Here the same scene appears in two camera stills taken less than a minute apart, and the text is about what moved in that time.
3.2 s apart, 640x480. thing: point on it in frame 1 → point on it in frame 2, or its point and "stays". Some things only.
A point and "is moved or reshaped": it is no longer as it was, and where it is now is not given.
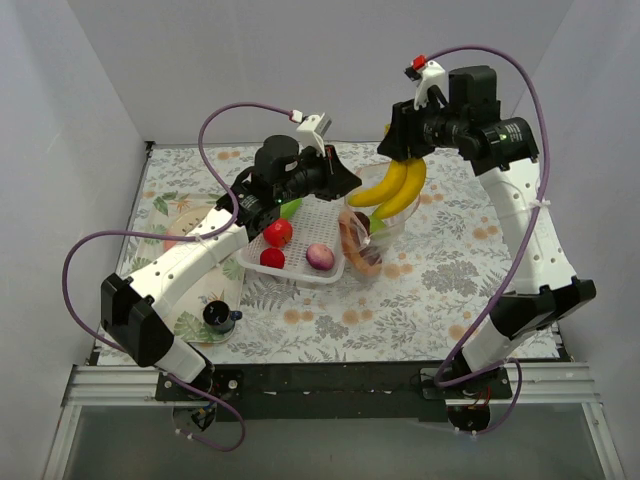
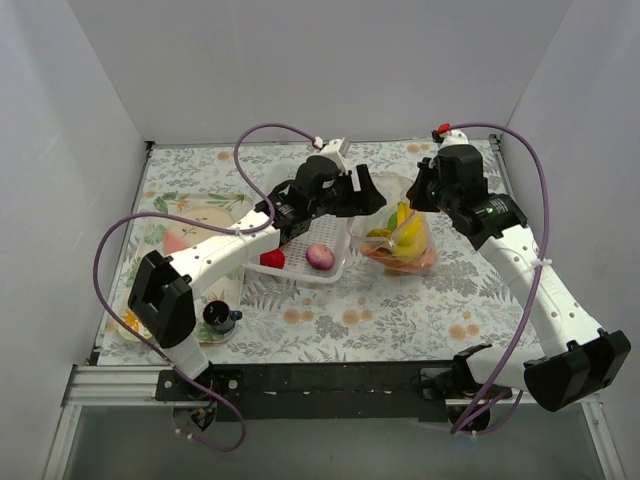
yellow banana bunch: (396, 195) → (410, 233)
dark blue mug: (219, 318) stays
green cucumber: (288, 208) is moved or reshaped
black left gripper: (329, 173) → (351, 187)
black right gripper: (400, 132) → (425, 187)
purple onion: (320, 256) stays
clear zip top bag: (366, 242) is moved or reshaped
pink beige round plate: (182, 223) stays
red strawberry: (272, 257) stays
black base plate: (337, 391) stays
